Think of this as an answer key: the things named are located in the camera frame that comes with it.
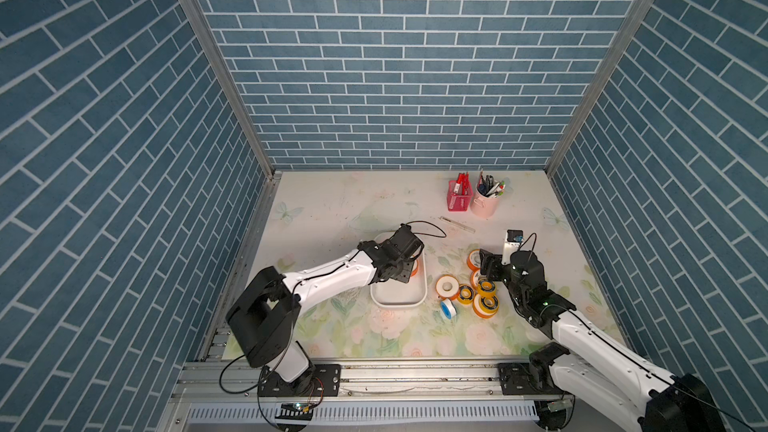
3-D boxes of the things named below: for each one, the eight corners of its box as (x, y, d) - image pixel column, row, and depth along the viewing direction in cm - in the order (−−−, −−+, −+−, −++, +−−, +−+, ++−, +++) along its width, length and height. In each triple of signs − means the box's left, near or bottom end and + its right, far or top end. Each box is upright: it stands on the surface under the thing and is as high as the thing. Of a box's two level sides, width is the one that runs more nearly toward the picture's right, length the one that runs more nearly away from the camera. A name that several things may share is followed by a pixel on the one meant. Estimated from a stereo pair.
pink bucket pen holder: (470, 219, 109) (477, 199, 101) (467, 205, 114) (474, 185, 105) (493, 219, 109) (501, 199, 101) (489, 205, 114) (497, 185, 105)
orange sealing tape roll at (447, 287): (436, 299, 89) (437, 295, 86) (434, 279, 93) (435, 274, 91) (459, 299, 89) (460, 295, 86) (456, 279, 93) (458, 274, 91)
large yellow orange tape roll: (474, 318, 86) (477, 313, 83) (471, 298, 89) (473, 293, 86) (497, 318, 86) (501, 313, 83) (493, 298, 89) (496, 293, 86)
